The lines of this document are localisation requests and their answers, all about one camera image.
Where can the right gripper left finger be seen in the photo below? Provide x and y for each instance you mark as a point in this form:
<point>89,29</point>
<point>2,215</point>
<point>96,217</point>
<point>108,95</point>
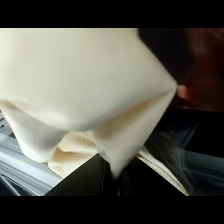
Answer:
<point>90,180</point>

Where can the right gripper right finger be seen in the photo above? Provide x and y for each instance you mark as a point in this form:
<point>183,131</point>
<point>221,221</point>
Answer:
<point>143,181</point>

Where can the cream shirt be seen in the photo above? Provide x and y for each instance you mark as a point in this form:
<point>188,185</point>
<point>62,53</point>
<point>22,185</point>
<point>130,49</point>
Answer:
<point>76,76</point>

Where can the silver frame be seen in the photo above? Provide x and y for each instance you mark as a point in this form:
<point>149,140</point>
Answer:
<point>23,166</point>

